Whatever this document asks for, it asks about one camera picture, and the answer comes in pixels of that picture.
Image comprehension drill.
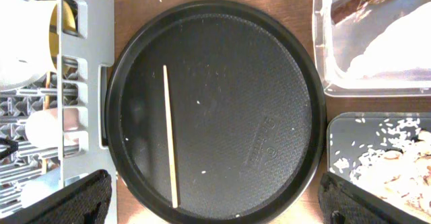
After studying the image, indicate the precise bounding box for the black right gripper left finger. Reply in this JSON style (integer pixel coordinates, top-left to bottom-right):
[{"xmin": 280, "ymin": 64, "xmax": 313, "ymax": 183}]
[{"xmin": 1, "ymin": 170, "xmax": 112, "ymax": 224}]

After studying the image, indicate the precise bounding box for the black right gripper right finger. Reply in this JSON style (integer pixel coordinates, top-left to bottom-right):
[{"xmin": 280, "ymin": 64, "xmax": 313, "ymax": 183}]
[{"xmin": 318, "ymin": 172, "xmax": 426, "ymax": 224}]

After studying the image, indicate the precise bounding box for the pink plastic cup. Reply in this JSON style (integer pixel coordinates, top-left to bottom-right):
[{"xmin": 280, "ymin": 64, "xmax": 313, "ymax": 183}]
[{"xmin": 25, "ymin": 108, "xmax": 79, "ymax": 149}]

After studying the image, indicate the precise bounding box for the white round plate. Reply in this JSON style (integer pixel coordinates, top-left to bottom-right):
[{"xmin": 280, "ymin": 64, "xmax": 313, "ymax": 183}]
[{"xmin": 1, "ymin": 0, "xmax": 57, "ymax": 91}]

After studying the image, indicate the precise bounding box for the white paper napkin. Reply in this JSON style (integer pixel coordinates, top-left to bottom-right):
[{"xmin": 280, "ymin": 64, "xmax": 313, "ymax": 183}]
[{"xmin": 346, "ymin": 3, "xmax": 430, "ymax": 79}]

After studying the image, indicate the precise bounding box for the yellow bowl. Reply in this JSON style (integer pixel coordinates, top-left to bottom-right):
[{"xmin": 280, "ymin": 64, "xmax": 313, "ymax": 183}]
[{"xmin": 49, "ymin": 1, "xmax": 77, "ymax": 65}]

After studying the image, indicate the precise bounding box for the blue plastic cup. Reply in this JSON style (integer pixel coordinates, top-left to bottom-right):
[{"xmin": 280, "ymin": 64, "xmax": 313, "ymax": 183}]
[{"xmin": 21, "ymin": 168, "xmax": 60, "ymax": 208}]

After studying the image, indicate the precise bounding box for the grey dishwasher rack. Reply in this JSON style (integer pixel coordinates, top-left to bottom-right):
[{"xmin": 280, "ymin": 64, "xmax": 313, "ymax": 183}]
[{"xmin": 1, "ymin": 0, "xmax": 118, "ymax": 223}]

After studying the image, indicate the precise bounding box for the clear plastic waste bin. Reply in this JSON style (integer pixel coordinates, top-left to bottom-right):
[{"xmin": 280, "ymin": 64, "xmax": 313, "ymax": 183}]
[{"xmin": 312, "ymin": 0, "xmax": 430, "ymax": 98}]

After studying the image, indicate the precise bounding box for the black rectangular tray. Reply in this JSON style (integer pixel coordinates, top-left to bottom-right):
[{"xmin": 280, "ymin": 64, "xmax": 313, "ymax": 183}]
[{"xmin": 319, "ymin": 112, "xmax": 430, "ymax": 223}]

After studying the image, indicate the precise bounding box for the food scraps pile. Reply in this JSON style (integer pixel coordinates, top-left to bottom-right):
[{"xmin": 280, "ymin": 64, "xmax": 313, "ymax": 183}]
[{"xmin": 328, "ymin": 117, "xmax": 430, "ymax": 222}]

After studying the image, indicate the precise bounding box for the round black tray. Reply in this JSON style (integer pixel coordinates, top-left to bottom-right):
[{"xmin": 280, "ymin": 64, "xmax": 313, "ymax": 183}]
[{"xmin": 105, "ymin": 0, "xmax": 327, "ymax": 223}]

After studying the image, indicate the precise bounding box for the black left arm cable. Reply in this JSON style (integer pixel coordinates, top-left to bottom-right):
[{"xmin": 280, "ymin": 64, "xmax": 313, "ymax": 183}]
[{"xmin": 0, "ymin": 137, "xmax": 20, "ymax": 161}]

